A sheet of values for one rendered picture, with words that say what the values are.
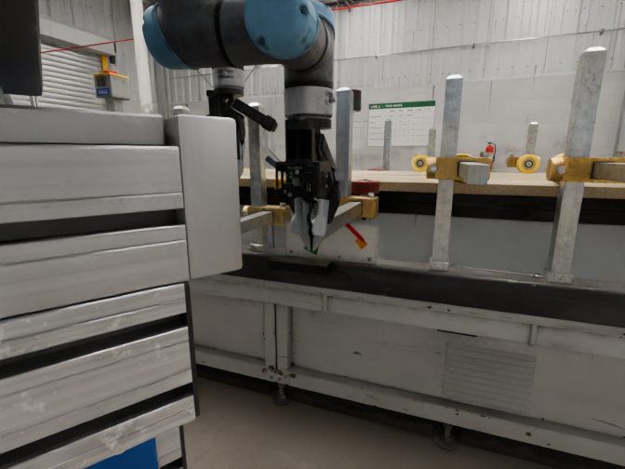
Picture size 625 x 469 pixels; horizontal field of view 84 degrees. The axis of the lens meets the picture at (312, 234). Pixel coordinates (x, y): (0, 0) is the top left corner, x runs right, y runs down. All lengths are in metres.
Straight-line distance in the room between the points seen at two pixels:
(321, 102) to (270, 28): 0.14
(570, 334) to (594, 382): 0.37
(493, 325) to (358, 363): 0.55
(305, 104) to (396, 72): 7.86
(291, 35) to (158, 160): 0.27
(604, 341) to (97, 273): 1.01
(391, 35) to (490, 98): 2.42
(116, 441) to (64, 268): 0.10
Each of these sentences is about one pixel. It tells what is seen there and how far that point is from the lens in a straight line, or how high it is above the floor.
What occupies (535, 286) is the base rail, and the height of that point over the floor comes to 0.69.
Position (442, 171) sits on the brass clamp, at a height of 0.94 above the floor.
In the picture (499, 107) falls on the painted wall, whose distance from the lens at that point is 8.11.
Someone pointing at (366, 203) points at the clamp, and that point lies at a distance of 0.89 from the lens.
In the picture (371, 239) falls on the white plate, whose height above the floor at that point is 0.77.
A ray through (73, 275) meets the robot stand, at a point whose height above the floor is 0.92.
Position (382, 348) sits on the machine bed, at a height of 0.32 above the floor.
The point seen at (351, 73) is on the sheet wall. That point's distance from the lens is 8.64.
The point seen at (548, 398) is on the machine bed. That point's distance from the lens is 1.38.
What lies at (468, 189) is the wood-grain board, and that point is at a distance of 1.05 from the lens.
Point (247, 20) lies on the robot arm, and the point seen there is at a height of 1.12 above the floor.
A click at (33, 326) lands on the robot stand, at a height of 0.90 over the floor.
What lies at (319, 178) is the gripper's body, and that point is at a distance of 0.51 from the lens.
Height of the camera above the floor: 0.97
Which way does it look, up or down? 13 degrees down
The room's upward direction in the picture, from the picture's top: straight up
